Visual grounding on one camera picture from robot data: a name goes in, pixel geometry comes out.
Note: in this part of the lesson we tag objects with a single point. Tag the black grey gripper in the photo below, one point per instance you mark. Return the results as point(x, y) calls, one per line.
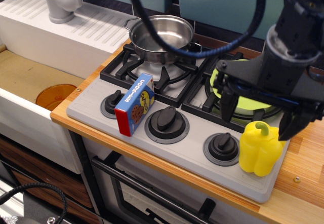
point(280, 76)

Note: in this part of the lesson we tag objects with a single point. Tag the yellow toy bell pepper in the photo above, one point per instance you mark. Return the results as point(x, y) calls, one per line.
point(260, 148)

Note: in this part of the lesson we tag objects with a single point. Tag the lime green plate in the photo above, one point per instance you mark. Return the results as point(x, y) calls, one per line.
point(243, 103)

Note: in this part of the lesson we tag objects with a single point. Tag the grey toy stove top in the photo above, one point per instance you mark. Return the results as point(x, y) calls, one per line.
point(187, 153)

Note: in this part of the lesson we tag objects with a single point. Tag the black right stove knob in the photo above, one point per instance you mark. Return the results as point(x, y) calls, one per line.
point(222, 149)

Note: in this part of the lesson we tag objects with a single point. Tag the black stove knob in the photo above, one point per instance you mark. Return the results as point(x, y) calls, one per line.
point(109, 103)
point(167, 126)
point(222, 149)

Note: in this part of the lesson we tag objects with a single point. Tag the black middle stove knob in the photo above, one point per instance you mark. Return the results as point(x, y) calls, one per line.
point(167, 126)

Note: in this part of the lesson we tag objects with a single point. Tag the black left stove knob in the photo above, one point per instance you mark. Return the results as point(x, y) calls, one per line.
point(109, 103)

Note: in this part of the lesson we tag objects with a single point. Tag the black right burner grate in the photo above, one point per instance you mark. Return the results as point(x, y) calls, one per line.
point(202, 102)

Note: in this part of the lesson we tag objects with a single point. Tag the black burner grate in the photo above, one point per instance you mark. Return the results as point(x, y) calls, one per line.
point(202, 102)
point(172, 82)

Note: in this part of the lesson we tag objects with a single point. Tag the black left burner grate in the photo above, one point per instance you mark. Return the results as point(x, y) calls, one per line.
point(172, 82)

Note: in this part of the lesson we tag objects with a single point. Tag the blue cookie box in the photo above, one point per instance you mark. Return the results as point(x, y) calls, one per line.
point(135, 104)

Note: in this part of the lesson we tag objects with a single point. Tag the oven door with window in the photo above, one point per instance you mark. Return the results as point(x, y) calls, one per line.
point(134, 207)

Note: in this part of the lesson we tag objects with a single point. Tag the orange sink drain disc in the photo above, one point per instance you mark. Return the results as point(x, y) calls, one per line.
point(52, 96)

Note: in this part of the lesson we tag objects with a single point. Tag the white toy sink unit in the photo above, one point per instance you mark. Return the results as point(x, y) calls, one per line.
point(36, 54)

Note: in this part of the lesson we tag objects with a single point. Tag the grey toy faucet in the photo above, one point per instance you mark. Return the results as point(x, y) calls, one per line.
point(62, 11)

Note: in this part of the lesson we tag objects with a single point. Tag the wooden drawer front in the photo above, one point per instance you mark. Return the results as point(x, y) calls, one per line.
point(25, 166)

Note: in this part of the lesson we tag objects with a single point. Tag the black oven door handle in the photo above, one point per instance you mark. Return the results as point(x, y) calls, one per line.
point(108, 166)

